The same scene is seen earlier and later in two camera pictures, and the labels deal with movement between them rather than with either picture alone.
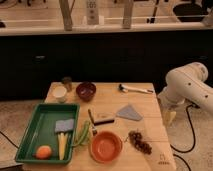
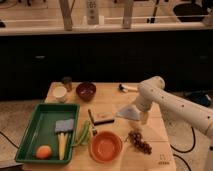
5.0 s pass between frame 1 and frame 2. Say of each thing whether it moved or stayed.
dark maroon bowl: stayed
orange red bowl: stayed
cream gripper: moved
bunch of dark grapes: stayed
